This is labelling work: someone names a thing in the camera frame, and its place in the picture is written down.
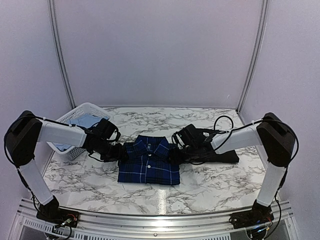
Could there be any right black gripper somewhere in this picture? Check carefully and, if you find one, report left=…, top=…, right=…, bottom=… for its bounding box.
left=166, top=144, right=199, bottom=165

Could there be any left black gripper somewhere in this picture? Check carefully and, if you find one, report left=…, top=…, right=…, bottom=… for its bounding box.
left=95, top=138, right=129, bottom=163

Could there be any black shirt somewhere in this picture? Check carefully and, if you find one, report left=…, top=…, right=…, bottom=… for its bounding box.
left=192, top=150, right=240, bottom=164

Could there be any blue plaid long sleeve shirt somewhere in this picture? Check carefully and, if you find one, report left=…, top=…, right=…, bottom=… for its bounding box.
left=117, top=135, right=181, bottom=186

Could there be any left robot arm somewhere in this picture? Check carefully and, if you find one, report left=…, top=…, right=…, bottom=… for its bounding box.
left=3, top=110, right=125, bottom=223

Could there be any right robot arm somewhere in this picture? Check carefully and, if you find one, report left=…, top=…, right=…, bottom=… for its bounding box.
left=169, top=112, right=300, bottom=224

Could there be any light blue shirt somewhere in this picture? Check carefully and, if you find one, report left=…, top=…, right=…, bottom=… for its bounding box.
left=53, top=113, right=102, bottom=152

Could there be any white plastic laundry basket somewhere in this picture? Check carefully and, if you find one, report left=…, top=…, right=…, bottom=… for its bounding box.
left=47, top=102, right=110, bottom=160

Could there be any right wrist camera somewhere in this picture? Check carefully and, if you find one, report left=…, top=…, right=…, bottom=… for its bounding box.
left=171, top=132, right=186, bottom=150

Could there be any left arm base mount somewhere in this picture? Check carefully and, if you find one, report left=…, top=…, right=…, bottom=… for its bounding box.
left=36, top=208, right=80, bottom=228

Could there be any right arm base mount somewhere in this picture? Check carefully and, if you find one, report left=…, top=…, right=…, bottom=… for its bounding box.
left=229, top=209, right=275, bottom=229

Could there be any aluminium front table rail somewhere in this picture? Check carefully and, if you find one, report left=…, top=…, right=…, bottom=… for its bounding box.
left=8, top=198, right=300, bottom=240

